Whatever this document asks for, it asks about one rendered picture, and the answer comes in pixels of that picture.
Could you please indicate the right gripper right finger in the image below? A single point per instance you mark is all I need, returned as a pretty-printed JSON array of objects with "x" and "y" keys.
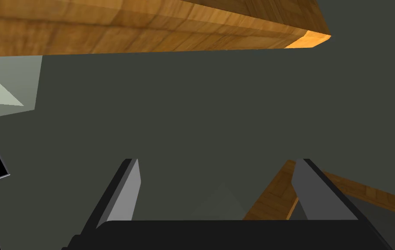
[{"x": 317, "y": 198}]

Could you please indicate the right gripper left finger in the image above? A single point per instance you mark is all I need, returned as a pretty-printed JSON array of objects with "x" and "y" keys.
[{"x": 125, "y": 198}]

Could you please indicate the brown wooden table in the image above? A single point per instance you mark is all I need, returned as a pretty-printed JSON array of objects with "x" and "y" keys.
[{"x": 114, "y": 24}]

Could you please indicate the brown wooden frame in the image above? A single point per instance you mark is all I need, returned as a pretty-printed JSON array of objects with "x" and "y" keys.
[{"x": 273, "y": 201}]

